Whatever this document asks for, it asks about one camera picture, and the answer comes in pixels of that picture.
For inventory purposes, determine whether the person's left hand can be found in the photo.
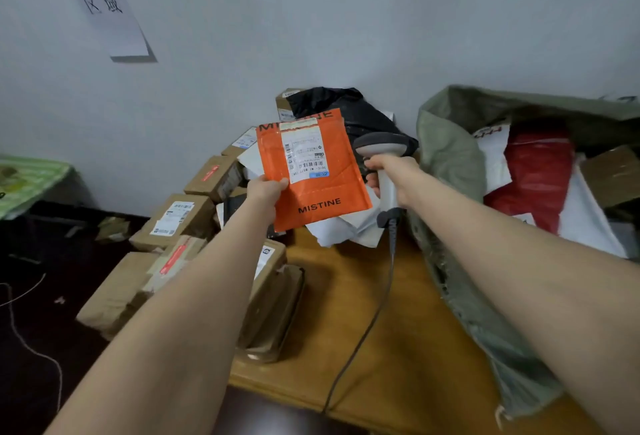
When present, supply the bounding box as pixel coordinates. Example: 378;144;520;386
246;175;290;223

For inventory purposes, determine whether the person's right hand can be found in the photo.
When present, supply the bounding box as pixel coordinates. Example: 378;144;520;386
364;154;426;210

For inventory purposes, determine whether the white parcel bag red print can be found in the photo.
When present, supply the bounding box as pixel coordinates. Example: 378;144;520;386
471;122;514;197

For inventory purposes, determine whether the pile of brown cardboard boxes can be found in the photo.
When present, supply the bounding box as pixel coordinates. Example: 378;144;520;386
75;88;307;365

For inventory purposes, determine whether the brown cardboard box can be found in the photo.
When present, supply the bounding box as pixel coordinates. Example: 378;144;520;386
579;144;640;210

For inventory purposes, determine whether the green striped cloth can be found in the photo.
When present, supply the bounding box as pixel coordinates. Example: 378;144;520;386
0;154;76;221

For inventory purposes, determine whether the white paper wall sign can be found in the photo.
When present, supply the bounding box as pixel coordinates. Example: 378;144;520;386
48;0;151;59

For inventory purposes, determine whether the person's right forearm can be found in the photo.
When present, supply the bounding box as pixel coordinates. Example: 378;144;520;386
400;170;640;435

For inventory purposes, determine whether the grey barcode scanner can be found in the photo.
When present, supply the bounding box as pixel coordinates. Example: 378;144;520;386
353;132;409;229

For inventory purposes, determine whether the black scanner cable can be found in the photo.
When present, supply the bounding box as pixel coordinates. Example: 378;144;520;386
322;219;399;414

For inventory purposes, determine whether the person's left forearm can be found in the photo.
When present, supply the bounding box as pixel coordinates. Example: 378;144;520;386
45;202;277;435

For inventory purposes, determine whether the thin white cord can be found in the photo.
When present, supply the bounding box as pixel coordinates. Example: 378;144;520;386
0;272;64;413

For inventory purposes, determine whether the large white parcel bag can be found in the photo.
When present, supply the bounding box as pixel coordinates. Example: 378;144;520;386
512;154;629;259

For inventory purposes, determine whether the large green woven sack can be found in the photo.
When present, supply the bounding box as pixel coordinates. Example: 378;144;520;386
406;84;640;419

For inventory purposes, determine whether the red plastic parcel bag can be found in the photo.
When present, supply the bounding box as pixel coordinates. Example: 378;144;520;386
483;122;576;235

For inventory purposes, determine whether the black plastic parcel bag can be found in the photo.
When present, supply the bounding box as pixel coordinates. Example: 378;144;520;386
286;86;420;163

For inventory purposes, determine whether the white plastic parcel bag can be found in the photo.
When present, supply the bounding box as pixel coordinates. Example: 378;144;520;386
236;142;266;179
304;184;397;249

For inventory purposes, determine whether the orange parcel envelope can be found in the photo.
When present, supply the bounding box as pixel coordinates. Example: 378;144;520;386
255;108;374;233

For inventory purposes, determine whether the crumpled brown paper scrap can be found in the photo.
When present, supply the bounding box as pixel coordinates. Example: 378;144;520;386
94;216;132;243

